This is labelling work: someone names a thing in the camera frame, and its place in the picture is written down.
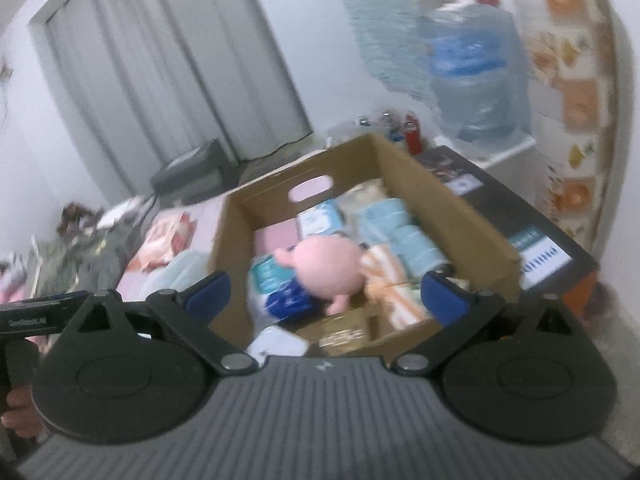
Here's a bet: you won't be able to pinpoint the black printed box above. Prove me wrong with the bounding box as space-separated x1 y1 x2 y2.
416 146 599 318

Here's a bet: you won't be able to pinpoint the brown cardboard box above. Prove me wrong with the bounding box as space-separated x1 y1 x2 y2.
207 131 524 359

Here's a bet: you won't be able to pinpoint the water bottle jug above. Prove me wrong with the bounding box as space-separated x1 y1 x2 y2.
416 1 528 152

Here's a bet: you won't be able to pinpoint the pink knitted sponge pack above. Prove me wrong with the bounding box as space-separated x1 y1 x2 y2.
253 219 299 257

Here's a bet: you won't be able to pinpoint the light blue towel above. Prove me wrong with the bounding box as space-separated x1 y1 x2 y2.
356 198 454 281

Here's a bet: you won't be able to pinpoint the left hand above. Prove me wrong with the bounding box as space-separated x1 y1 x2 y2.
1 385 43 439

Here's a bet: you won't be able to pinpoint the strawberry print tissue pack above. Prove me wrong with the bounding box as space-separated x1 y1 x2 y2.
360 244 433 330

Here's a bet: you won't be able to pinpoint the pink play mat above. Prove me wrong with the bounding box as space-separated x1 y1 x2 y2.
117 194 227 301

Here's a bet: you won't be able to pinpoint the grey curtains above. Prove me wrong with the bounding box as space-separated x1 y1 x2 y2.
32 0 311 203

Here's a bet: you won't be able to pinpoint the pink plush toy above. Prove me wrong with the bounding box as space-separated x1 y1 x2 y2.
272 235 364 316

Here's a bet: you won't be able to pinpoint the floral patterned mattress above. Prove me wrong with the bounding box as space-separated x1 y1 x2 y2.
513 0 620 259

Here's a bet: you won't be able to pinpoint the grey quilt with yellow patches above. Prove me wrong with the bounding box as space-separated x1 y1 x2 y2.
25 195 160 298

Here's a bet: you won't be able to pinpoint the teal wall hanging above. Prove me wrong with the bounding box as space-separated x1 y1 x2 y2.
343 0 447 102

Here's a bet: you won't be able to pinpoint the red white wipes pack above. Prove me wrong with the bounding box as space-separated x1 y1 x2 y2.
126 211 198 272

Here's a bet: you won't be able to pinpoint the red bottle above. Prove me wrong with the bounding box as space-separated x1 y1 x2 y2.
402 112 424 156

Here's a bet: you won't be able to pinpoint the light green plastic bag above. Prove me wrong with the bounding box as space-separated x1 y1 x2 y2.
138 249 208 299

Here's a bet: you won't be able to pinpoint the blue white tissue pack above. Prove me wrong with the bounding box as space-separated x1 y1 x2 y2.
246 255 317 333

